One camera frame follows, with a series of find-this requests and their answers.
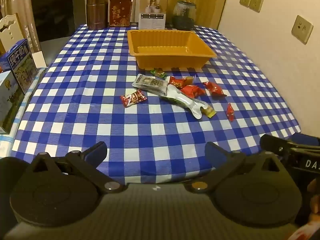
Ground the orange plastic tray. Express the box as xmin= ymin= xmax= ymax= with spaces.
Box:
xmin=127 ymin=29 xmax=217 ymax=70

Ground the white product box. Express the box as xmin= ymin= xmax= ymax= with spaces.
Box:
xmin=138 ymin=0 xmax=168 ymax=30

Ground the white chair back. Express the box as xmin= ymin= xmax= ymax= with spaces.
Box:
xmin=0 ymin=13 xmax=28 ymax=55

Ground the white and green pouch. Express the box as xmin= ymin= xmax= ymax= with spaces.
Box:
xmin=160 ymin=84 xmax=208 ymax=120

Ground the black appliance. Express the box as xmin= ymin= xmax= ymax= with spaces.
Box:
xmin=31 ymin=0 xmax=86 ymax=43

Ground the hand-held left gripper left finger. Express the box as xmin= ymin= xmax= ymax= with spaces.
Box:
xmin=21 ymin=141 xmax=125 ymax=194

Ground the dark blue milk carton box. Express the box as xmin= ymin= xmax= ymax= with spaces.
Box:
xmin=0 ymin=39 xmax=39 ymax=95

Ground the large red pillow packet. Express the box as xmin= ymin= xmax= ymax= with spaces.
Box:
xmin=179 ymin=84 xmax=206 ymax=99

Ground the beige wall plate with ports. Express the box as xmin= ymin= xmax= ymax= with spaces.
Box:
xmin=291 ymin=15 xmax=314 ymax=45

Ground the red twist-end candy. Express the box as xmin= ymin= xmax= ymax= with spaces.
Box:
xmin=169 ymin=76 xmax=187 ymax=87

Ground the red gold printed box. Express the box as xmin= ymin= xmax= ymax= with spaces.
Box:
xmin=109 ymin=0 xmax=132 ymax=27

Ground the person's right hand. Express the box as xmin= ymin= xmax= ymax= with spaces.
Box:
xmin=307 ymin=179 xmax=320 ymax=216

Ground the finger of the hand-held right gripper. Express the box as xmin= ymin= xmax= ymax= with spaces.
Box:
xmin=259 ymin=134 xmax=320 ymax=156
xmin=290 ymin=132 xmax=320 ymax=144

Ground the glass jar with green base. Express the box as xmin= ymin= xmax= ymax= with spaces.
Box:
xmin=173 ymin=1 xmax=196 ymax=30

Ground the blue white checked tablecloth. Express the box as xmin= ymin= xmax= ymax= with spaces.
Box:
xmin=10 ymin=24 xmax=302 ymax=184

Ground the brown metal canister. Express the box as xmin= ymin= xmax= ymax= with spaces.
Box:
xmin=86 ymin=0 xmax=109 ymax=30

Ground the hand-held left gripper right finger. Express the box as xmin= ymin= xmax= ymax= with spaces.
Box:
xmin=187 ymin=141 xmax=290 ymax=194

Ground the grey clear snack packet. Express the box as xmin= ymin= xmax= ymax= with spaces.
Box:
xmin=132 ymin=74 xmax=168 ymax=96

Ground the red candy with white print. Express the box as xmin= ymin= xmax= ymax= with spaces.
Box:
xmin=120 ymin=89 xmax=147 ymax=108

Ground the light blue carton box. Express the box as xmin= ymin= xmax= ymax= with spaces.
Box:
xmin=0 ymin=70 xmax=25 ymax=134

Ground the small narrow red candy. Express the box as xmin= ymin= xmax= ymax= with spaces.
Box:
xmin=226 ymin=102 xmax=235 ymax=122

